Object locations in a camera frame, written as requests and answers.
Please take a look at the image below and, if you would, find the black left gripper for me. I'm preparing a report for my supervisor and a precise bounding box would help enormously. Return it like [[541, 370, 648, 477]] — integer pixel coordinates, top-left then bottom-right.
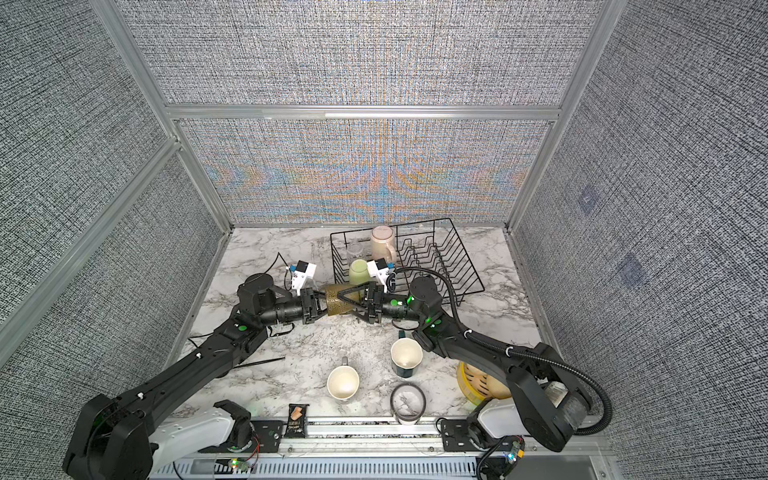
[[261, 290, 344, 330]]

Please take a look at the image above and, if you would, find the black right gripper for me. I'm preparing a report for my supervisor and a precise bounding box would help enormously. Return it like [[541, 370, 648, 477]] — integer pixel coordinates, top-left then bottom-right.
[[342, 284, 429, 327]]

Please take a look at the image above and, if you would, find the amber glass cup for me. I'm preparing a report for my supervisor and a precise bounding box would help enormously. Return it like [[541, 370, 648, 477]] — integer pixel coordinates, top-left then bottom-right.
[[325, 283, 355, 316]]

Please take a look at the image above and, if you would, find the light green mug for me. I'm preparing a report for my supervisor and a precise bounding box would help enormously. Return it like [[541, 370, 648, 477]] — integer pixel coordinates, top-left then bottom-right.
[[349, 259, 370, 286]]

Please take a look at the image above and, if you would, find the clear glass tumbler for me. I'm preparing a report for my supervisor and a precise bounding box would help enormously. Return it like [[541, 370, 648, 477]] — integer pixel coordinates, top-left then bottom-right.
[[346, 239, 365, 265]]

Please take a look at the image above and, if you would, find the pink iridescent mug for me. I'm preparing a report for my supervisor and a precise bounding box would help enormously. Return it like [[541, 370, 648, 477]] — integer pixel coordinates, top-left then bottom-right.
[[370, 225, 397, 263]]

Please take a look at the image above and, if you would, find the black wire dish rack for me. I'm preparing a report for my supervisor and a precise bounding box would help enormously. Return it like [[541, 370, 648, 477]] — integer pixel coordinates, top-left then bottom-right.
[[329, 217, 485, 303]]

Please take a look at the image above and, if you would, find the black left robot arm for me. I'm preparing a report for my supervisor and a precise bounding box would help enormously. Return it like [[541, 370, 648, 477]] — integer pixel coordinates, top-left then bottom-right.
[[62, 273, 327, 479]]

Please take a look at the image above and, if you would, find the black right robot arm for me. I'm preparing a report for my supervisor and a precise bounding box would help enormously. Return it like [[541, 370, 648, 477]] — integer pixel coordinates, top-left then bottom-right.
[[337, 267, 614, 452]]

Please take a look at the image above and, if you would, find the dark green mug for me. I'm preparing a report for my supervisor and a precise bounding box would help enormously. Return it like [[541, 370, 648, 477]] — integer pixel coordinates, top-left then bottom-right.
[[390, 331, 423, 378]]

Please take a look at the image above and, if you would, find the black spoon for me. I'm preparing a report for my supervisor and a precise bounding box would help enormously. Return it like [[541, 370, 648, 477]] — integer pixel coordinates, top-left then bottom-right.
[[233, 357, 285, 370]]

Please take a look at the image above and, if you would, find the white cream mug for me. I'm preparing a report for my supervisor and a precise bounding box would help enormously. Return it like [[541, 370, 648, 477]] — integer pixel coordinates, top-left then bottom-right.
[[326, 356, 360, 401]]

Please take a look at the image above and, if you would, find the dark snack bar packet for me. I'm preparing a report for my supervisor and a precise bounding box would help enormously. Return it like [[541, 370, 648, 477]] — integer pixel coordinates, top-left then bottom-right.
[[284, 403, 309, 438]]

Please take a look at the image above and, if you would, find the clear glass with black rim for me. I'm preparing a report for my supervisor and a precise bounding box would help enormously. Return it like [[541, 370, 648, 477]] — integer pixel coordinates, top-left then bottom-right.
[[390, 383, 427, 425]]

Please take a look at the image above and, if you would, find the yellow bamboo steamer basket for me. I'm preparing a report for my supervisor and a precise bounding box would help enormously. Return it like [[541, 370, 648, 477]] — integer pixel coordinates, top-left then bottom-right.
[[456, 362, 511, 405]]

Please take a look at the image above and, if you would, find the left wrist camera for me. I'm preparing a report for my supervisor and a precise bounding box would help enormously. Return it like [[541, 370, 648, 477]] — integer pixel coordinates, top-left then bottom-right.
[[288, 260, 317, 295]]

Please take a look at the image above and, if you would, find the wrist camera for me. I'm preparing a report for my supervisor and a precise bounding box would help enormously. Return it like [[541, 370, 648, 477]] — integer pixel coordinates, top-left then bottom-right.
[[367, 258, 395, 293], [288, 260, 317, 295]]

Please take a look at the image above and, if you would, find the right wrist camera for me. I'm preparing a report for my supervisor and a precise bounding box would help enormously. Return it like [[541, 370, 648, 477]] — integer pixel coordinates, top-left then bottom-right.
[[367, 258, 395, 293]]

